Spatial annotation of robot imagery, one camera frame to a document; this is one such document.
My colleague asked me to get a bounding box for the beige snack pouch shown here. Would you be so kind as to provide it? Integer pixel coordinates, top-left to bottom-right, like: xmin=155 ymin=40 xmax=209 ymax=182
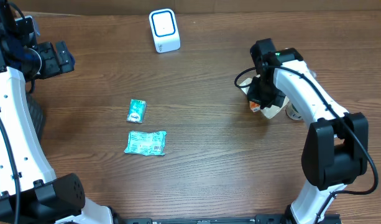
xmin=235 ymin=67 xmax=317 ymax=119

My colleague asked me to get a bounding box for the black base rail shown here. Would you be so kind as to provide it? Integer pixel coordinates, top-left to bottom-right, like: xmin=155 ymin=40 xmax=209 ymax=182
xmin=115 ymin=213 xmax=342 ymax=224

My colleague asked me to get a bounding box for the brown cardboard backdrop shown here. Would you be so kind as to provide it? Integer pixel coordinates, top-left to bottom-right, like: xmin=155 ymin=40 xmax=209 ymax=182
xmin=14 ymin=0 xmax=381 ymax=15

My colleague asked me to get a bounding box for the white barcode scanner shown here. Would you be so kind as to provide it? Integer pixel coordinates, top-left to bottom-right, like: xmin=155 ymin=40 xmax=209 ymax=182
xmin=149 ymin=8 xmax=181 ymax=54

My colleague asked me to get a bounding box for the small orange box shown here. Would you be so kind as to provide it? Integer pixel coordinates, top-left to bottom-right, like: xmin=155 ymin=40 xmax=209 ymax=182
xmin=249 ymin=101 xmax=260 ymax=113

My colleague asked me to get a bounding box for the teal snack packet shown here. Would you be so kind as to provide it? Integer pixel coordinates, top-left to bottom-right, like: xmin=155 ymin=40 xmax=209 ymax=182
xmin=124 ymin=131 xmax=167 ymax=156

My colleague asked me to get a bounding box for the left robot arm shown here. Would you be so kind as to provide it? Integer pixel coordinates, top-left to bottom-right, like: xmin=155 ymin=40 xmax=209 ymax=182
xmin=0 ymin=1 xmax=119 ymax=223

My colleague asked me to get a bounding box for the green lid jar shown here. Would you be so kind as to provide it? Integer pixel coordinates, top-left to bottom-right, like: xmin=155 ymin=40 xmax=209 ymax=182
xmin=285 ymin=102 xmax=302 ymax=121

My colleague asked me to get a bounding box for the small teal box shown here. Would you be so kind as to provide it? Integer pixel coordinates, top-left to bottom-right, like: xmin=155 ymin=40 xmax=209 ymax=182
xmin=127 ymin=99 xmax=147 ymax=123

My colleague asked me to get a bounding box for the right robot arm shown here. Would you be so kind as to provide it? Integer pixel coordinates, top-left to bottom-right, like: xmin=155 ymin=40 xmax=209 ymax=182
xmin=247 ymin=39 xmax=369 ymax=223

